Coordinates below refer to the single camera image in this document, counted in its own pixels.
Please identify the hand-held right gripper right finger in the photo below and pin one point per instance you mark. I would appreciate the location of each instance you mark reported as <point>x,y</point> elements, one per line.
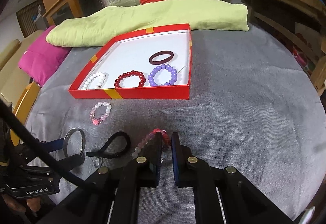
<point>174,152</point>

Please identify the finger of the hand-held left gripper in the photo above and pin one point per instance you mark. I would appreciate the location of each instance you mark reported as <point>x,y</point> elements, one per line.
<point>54,144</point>
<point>71,161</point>

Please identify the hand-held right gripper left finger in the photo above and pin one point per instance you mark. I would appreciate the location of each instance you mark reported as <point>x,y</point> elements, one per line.
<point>159,148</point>

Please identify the silver metal bangle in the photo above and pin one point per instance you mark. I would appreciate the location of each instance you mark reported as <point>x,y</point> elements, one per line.
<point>82,142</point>

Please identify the red cardboard box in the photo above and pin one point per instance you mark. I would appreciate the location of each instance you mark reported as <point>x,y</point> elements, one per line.
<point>152,92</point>

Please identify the person's left hand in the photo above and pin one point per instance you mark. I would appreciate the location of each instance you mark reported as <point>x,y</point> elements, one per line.
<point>31,205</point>

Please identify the beige padded wooden chair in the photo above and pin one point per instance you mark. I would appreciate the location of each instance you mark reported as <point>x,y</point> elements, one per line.
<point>15,78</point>

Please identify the grey blanket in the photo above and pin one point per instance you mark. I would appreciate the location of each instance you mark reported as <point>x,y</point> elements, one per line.
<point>242,112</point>

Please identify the magenta cushion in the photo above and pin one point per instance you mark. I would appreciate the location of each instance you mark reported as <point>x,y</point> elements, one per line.
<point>43,58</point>

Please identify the maroon hair band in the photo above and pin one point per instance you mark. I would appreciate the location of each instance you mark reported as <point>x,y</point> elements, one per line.
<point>152,59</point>

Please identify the light green folded blanket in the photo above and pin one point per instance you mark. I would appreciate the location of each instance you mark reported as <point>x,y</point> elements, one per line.
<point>127,20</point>

